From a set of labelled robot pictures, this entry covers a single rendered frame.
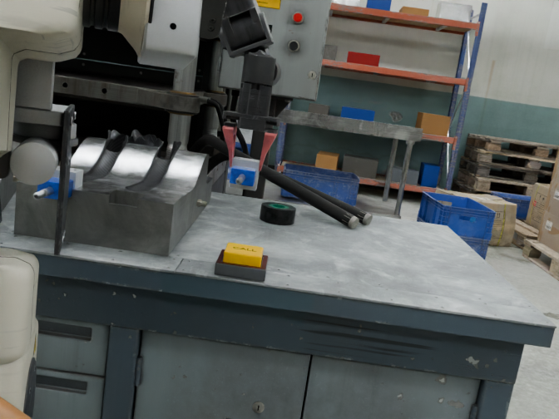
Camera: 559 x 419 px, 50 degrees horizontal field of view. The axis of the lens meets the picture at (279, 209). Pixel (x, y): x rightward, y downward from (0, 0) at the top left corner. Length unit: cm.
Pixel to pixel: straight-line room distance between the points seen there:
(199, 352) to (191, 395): 8
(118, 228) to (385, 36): 684
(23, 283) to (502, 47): 756
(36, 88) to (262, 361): 59
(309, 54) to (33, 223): 104
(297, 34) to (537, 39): 640
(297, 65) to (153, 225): 95
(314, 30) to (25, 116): 125
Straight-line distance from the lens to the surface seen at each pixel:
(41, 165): 66
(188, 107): 172
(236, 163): 111
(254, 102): 108
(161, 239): 102
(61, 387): 117
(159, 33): 59
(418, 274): 115
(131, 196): 107
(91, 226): 105
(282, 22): 185
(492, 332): 102
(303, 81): 184
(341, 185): 478
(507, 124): 800
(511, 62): 799
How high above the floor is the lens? 110
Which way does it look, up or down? 11 degrees down
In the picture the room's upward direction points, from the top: 8 degrees clockwise
